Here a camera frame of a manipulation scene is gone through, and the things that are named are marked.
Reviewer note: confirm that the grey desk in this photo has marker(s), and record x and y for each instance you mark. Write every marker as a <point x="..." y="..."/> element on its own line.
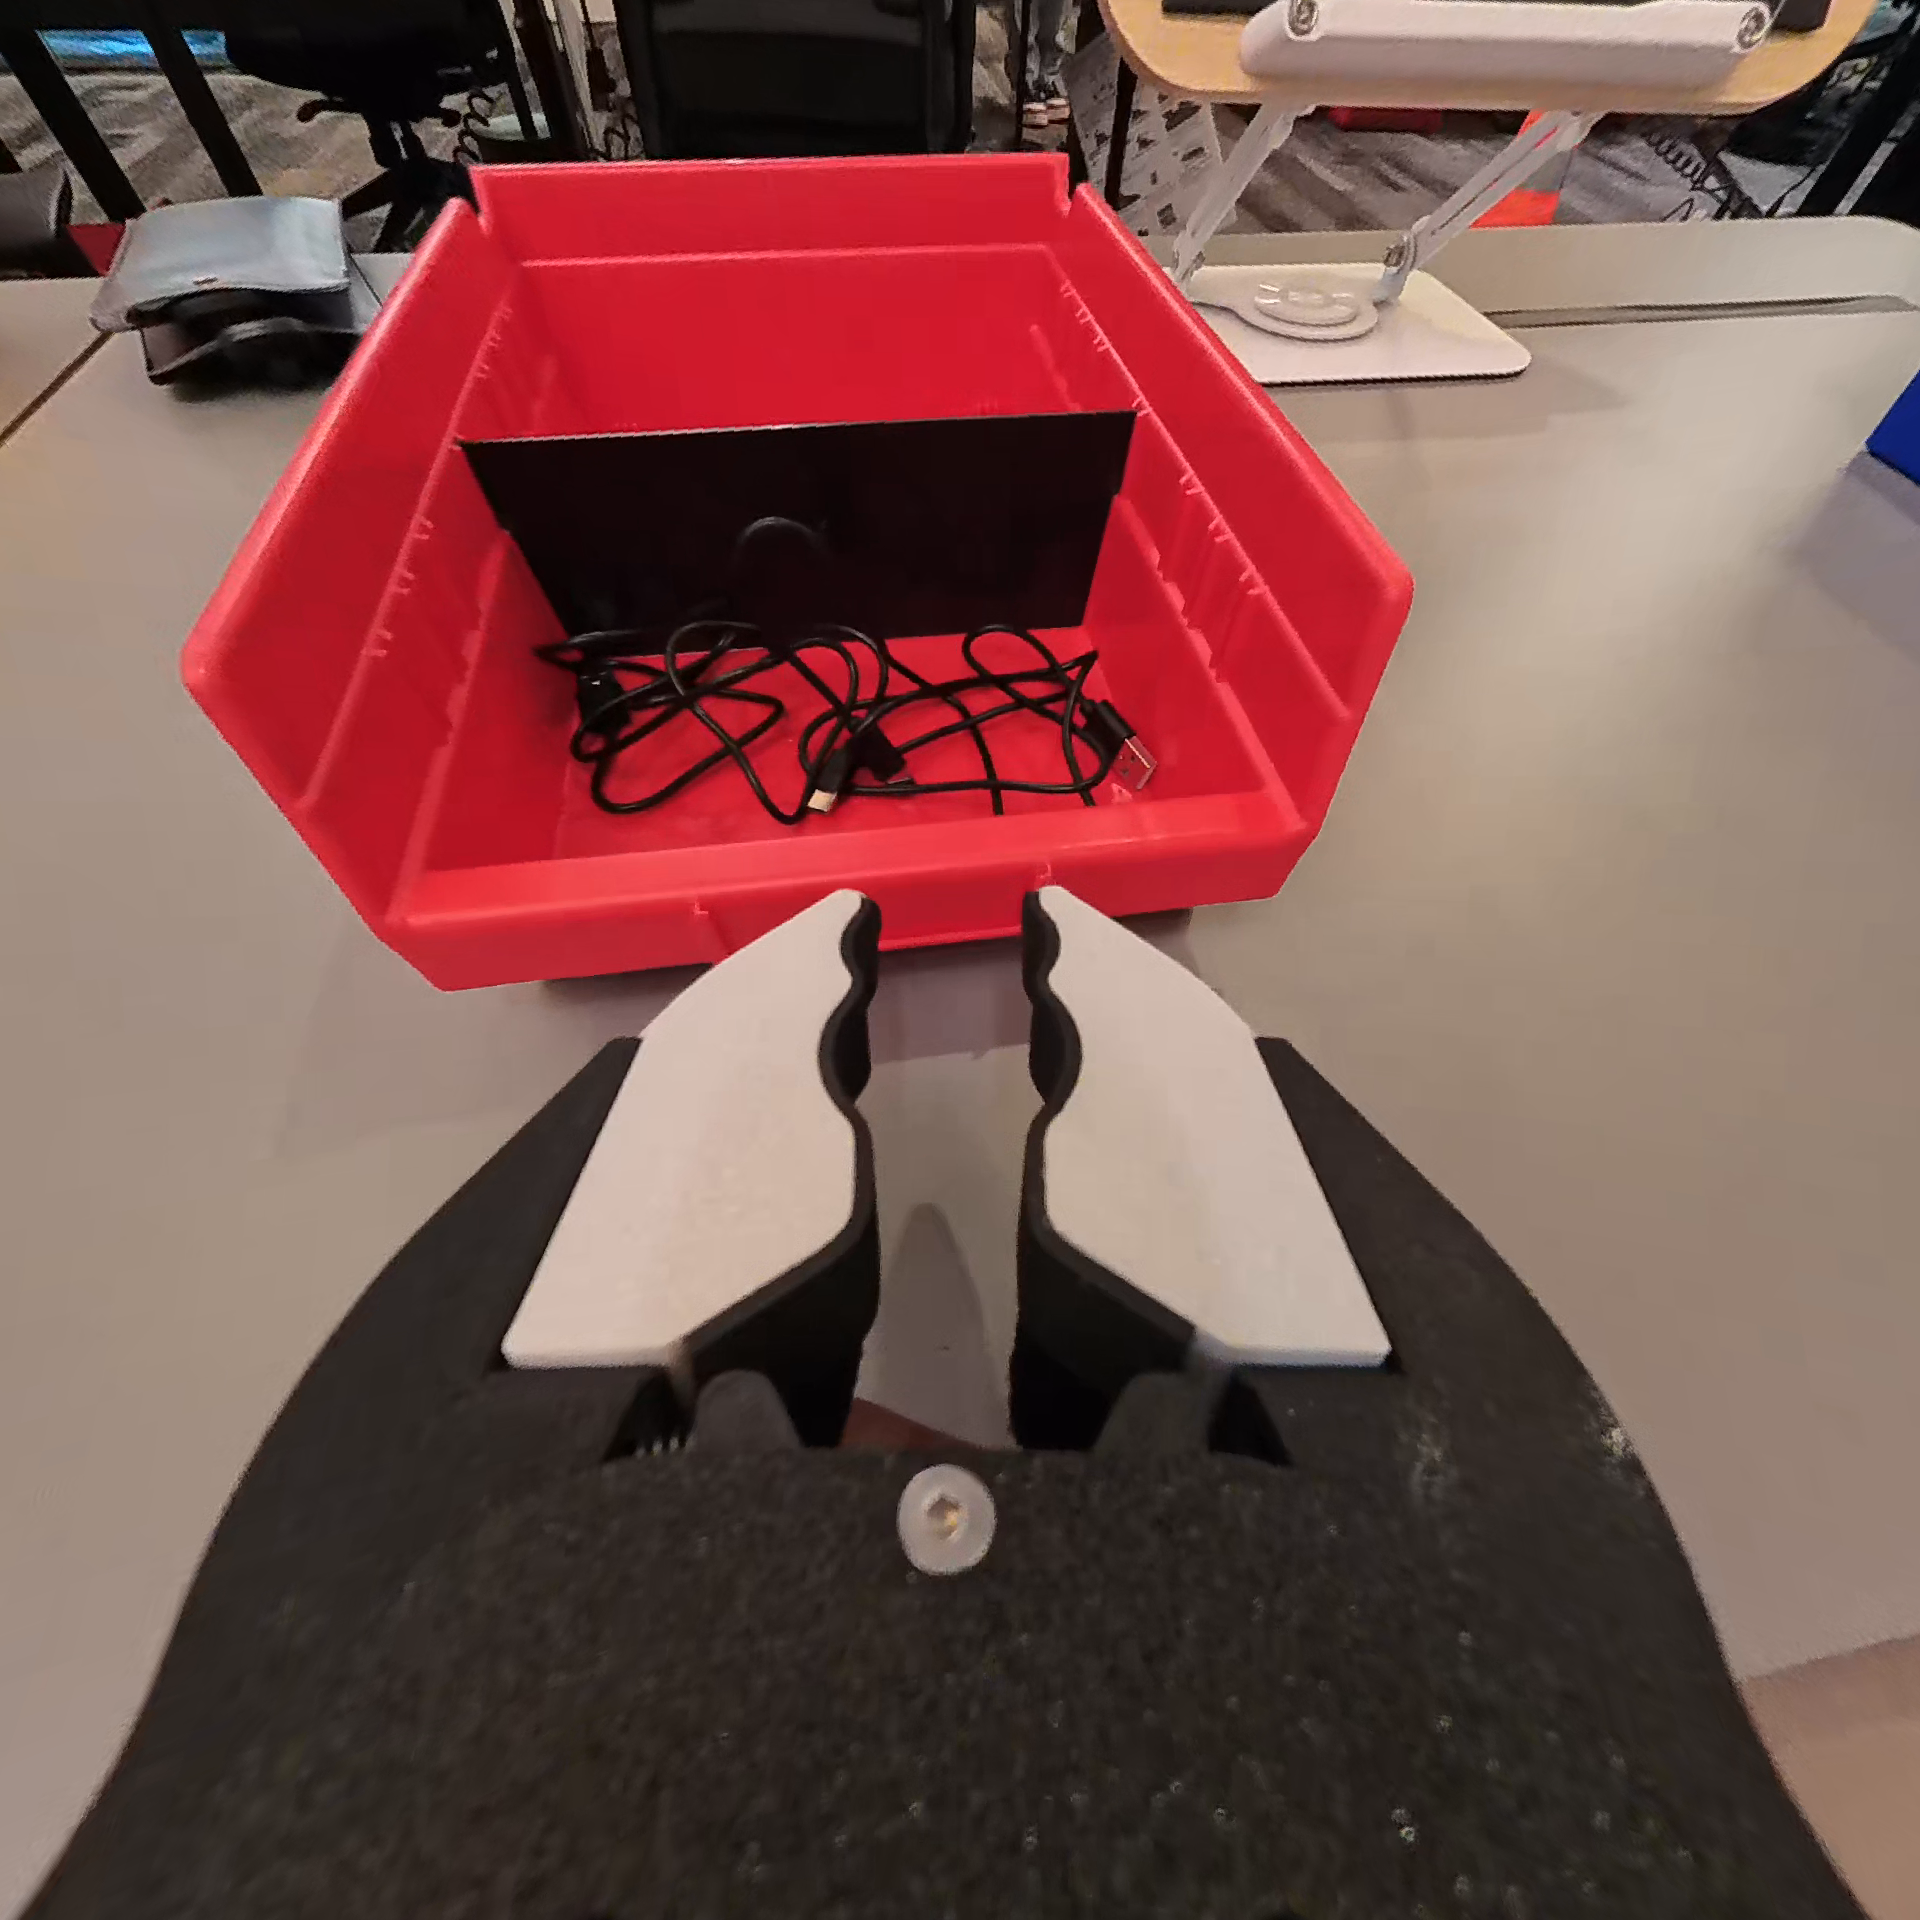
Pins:
<point x="1575" y="751"/>

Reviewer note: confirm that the black office chair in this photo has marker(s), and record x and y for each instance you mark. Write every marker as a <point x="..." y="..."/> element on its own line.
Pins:
<point x="794" y="74"/>
<point x="375" y="60"/>

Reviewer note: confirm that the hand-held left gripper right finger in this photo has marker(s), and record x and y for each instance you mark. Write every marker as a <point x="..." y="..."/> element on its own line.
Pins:
<point x="1200" y="1185"/>

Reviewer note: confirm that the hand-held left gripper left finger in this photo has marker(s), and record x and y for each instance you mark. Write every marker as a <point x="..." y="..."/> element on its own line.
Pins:
<point x="705" y="1185"/>

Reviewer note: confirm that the white folding stand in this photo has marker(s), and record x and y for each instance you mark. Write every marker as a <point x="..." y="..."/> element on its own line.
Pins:
<point x="1350" y="322"/>

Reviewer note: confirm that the blue storage bin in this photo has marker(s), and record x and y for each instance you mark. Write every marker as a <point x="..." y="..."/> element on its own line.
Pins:
<point x="1898" y="450"/>

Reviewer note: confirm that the white printed sheet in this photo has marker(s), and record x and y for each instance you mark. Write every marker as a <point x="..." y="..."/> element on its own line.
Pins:
<point x="1149" y="143"/>

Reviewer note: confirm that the red storage bin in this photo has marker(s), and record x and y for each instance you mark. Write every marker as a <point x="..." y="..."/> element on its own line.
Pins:
<point x="751" y="330"/>

